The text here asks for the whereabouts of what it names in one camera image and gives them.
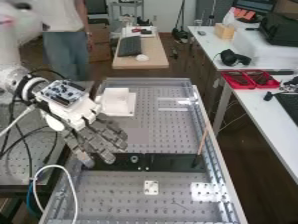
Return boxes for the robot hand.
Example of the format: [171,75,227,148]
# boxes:
[33,79,130,168]

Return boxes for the square silver nut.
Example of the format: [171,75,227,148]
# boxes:
[142,180,161,196]

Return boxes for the small white box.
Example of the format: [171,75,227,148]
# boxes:
[94,87,138,118]

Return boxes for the person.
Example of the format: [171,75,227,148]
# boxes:
[41,0,96,82]

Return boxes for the white mouse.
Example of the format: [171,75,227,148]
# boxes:
[134,53,152,63]

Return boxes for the dark keyboard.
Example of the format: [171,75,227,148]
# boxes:
[116,35,144,58]

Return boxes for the wooden desk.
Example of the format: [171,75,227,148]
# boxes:
[110,30,171,71]

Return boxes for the black plate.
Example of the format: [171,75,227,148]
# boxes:
[82,152,207,173]

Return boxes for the clear box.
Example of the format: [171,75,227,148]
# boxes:
[38,77,247,224]

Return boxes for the thin stick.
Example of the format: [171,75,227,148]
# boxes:
[195,113,214,158]

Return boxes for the red tray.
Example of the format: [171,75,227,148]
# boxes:
[245,68,282,90]
[219,70,258,91]

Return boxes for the black headphones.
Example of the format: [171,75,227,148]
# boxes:
[219,48,253,67]

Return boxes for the small cardboard box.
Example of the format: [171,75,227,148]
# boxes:
[213,22,235,41]

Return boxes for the small black device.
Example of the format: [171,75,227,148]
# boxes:
[262,91,275,102]

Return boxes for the white desk with headphones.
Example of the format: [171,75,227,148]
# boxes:
[187,24,298,111]

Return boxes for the black equipment case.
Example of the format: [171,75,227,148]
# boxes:
[258,12,298,48]

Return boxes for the white cable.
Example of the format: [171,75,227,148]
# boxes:
[32,164,80,224]
[0,105,37,137]

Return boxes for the black cable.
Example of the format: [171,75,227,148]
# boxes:
[0,125,50,158]
[9,96,36,183]

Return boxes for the blue cable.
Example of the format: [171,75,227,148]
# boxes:
[25,181,46,216]

